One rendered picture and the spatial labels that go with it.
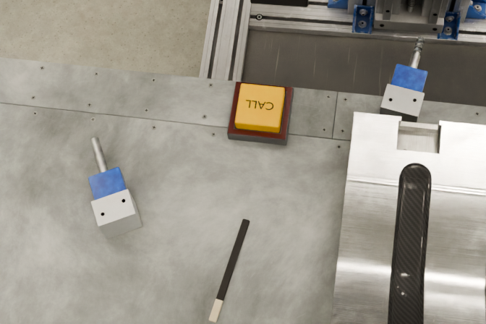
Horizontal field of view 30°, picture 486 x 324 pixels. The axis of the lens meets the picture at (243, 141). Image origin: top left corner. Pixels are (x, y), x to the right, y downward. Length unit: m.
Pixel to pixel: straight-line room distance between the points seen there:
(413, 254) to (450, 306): 0.08
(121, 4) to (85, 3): 0.09
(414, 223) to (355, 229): 0.07
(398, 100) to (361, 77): 0.74
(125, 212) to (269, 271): 0.20
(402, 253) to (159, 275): 0.31
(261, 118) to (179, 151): 0.12
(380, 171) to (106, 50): 1.25
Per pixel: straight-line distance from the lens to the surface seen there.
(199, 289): 1.17
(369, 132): 1.14
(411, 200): 1.12
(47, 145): 1.28
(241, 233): 1.18
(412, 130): 1.17
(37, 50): 2.30
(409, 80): 1.23
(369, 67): 1.95
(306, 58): 1.96
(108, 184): 1.19
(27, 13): 2.37
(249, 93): 1.22
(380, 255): 1.09
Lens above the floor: 1.93
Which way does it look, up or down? 66 degrees down
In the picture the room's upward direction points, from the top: 10 degrees counter-clockwise
